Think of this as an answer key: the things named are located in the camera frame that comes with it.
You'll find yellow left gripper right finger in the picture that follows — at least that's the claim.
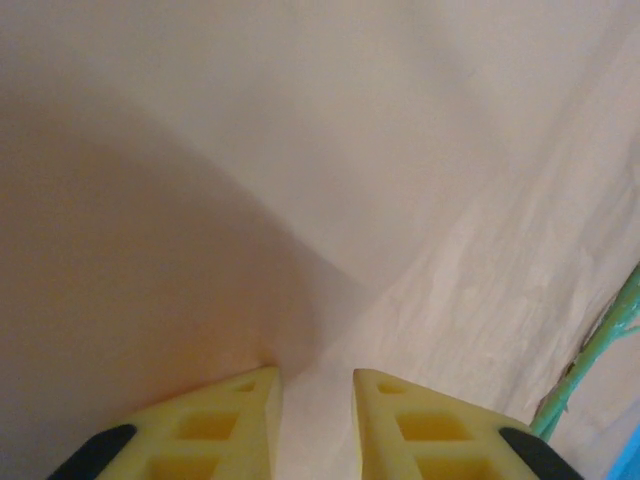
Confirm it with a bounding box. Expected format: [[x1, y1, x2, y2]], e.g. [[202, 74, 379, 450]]
[[352, 368, 584, 480]]

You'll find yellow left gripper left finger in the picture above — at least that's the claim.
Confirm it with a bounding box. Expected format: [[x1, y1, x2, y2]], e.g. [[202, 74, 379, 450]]
[[47, 365, 284, 480]]

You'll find fake flower bouquet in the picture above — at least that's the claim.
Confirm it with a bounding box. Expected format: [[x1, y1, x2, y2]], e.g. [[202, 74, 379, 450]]
[[528, 262, 640, 444]]

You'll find orange wrapping paper sheet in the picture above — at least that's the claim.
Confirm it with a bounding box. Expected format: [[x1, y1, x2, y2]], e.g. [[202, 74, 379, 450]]
[[0, 0, 640, 480]]

